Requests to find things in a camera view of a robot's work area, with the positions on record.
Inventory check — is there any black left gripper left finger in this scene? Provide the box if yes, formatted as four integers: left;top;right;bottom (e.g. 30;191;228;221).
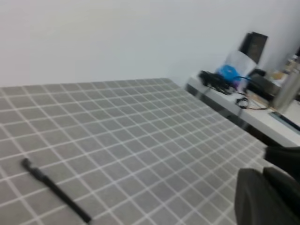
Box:
234;168;300;225

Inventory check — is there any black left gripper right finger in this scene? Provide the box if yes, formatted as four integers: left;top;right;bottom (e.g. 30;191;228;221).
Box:
262;167;300;225

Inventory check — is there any black pen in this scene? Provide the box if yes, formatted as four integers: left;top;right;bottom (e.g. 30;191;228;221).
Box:
46;175;92;224

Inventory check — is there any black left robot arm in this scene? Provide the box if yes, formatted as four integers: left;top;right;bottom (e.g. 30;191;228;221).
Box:
234;146;300;225

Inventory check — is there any grey grid tablecloth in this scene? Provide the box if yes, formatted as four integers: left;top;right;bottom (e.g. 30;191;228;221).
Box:
0;79;267;225

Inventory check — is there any white side table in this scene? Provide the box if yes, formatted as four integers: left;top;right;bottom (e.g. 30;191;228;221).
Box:
187;76;300;147

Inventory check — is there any steel bottle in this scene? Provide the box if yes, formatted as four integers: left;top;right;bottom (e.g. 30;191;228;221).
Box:
272;69;300;114

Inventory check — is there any black box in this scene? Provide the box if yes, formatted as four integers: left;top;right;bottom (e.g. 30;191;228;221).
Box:
247;69;280;101

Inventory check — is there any white blue plastic bag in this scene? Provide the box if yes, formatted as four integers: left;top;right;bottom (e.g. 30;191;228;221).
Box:
216;51;257;91

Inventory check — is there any black cable bundle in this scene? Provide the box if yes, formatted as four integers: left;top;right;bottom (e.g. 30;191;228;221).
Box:
198;70;233;96

